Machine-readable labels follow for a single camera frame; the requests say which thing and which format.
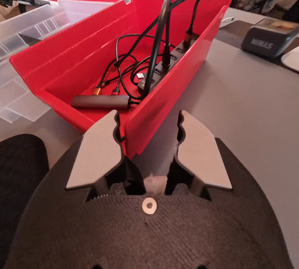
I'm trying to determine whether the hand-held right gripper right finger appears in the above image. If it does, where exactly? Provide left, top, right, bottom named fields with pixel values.
left=174, top=110, right=233, bottom=196

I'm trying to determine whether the grey usb hub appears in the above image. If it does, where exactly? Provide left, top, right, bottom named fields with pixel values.
left=71, top=95, right=131, bottom=110

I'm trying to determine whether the person's right hand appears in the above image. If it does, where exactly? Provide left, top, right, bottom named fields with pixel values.
left=144, top=173, right=168, bottom=196

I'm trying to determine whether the black flat pouch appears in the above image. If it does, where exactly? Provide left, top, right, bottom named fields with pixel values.
left=18, top=33, right=42, bottom=46

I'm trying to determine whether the black multi-port usb hub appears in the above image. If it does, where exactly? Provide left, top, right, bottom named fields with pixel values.
left=137, top=39, right=194, bottom=97

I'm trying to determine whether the thin black hub cable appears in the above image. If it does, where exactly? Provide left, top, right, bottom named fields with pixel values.
left=131, top=56, right=152, bottom=101

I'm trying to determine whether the black bumpy round mat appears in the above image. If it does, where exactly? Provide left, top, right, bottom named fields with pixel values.
left=0, top=133, right=50, bottom=269

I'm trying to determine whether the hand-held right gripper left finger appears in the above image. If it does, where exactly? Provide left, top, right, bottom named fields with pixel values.
left=66, top=110, right=125, bottom=195

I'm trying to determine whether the dark grey small box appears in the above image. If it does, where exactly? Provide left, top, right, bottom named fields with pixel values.
left=241, top=18, right=299, bottom=59

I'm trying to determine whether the white plastic bin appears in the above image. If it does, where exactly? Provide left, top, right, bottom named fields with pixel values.
left=0, top=0, right=131, bottom=123

